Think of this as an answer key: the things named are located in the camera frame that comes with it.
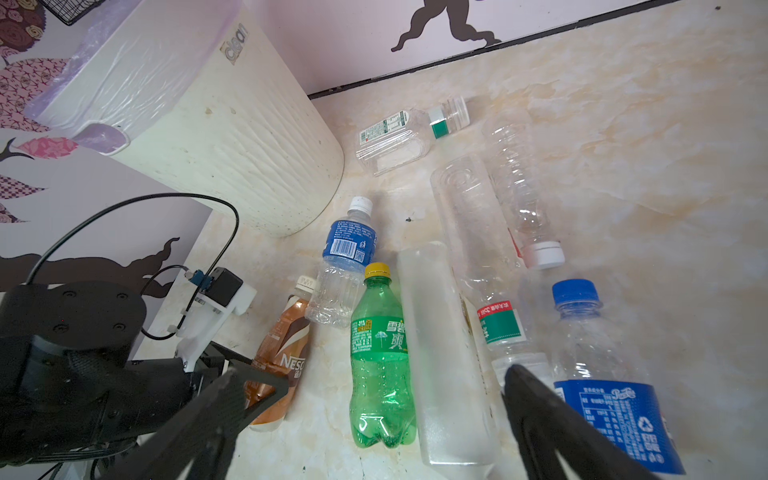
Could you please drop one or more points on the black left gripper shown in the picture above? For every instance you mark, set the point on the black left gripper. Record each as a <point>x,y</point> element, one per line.
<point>53,404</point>

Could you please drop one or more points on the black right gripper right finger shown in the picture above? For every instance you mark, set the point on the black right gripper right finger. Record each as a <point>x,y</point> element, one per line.
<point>549,433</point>

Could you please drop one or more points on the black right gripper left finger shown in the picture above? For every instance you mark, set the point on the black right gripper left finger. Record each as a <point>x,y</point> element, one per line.
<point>197,443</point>

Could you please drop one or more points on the brown Nescafe bottle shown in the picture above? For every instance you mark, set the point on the brown Nescafe bottle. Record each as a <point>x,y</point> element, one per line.
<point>284,351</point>

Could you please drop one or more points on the cream ribbed waste bin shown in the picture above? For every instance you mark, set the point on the cream ribbed waste bin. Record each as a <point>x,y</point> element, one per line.
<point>245,132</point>

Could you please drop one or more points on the pink bin liner bag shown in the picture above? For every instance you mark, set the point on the pink bin liner bag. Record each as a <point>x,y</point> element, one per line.
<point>135,63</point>

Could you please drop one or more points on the blue cap water bottle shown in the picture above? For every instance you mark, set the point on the blue cap water bottle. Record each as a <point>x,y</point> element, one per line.
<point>602,377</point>

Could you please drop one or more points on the tall frosted clear bottle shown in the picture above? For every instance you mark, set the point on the tall frosted clear bottle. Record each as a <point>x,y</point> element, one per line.
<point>457,434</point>

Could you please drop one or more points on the green soda bottle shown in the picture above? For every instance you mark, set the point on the green soda bottle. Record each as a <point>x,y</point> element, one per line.
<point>382,408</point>

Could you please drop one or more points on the small water bottle blue label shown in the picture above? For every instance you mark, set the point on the small water bottle blue label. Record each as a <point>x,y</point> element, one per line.
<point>349,248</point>

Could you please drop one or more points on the clear bottle green red label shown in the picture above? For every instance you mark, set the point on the clear bottle green red label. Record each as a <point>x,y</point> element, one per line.
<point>485,264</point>

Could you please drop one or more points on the square clear bottle green label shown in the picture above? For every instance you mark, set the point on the square clear bottle green label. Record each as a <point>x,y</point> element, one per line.
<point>408,135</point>

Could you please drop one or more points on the clear crushed bottle white cap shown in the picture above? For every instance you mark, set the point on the clear crushed bottle white cap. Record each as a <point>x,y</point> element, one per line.
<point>509,163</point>

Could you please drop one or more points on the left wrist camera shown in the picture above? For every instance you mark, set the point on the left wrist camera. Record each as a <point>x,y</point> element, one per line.
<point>221,294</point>

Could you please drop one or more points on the black wire mesh basket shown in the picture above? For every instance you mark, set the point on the black wire mesh basket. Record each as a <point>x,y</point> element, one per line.
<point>70,11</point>

